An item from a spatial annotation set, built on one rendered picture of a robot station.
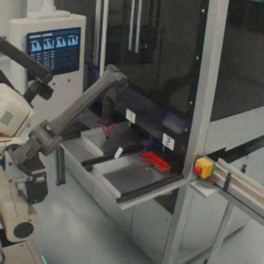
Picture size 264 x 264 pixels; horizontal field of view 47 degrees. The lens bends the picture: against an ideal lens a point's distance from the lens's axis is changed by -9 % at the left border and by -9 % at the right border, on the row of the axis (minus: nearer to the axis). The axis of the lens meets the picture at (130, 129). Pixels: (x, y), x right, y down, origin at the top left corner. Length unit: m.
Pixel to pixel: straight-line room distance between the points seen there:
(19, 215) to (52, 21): 1.18
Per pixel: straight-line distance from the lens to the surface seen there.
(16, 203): 1.46
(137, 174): 1.66
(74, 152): 1.82
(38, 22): 1.99
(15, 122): 1.25
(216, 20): 1.37
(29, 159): 1.17
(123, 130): 2.05
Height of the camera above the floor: 1.83
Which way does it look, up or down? 27 degrees down
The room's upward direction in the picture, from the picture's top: 5 degrees clockwise
